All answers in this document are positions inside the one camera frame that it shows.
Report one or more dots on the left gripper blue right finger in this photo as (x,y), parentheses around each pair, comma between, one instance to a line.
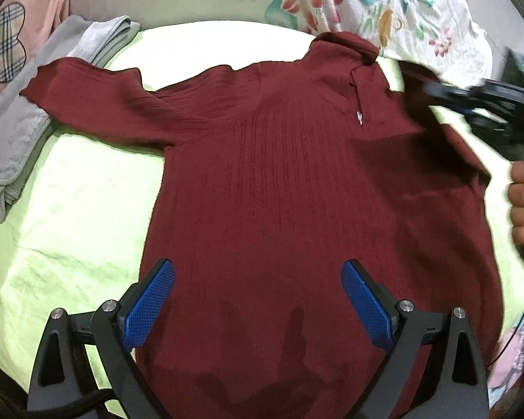
(398,328)

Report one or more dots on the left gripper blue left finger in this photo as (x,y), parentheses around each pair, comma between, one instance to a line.
(121,326)

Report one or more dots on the dark red knit sweater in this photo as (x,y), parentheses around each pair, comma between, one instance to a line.
(275,175)

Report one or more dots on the light green bed sheet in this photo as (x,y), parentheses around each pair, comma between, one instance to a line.
(77,236)

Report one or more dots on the white floral quilt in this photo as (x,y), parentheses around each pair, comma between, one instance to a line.
(439,34)

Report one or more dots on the grey folded garment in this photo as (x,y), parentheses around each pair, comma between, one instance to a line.
(24,127)

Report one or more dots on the pink pillow with plaid hearts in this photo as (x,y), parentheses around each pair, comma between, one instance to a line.
(25,26)

